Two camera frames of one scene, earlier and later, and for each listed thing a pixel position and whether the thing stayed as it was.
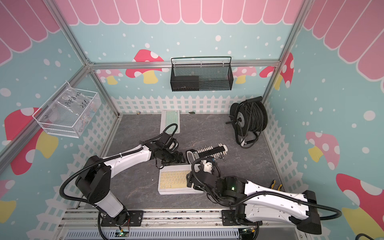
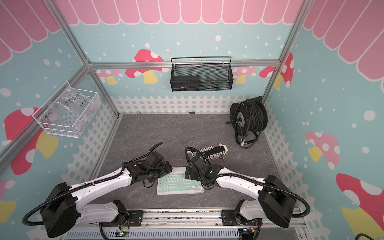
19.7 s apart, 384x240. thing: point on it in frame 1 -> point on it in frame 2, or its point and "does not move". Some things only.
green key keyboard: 168,117 -> 174,182
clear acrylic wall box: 69,112 does not move
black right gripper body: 192,175 -> 200,175
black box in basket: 185,83 does not move
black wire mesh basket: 201,73 does not move
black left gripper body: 168,157 -> 150,183
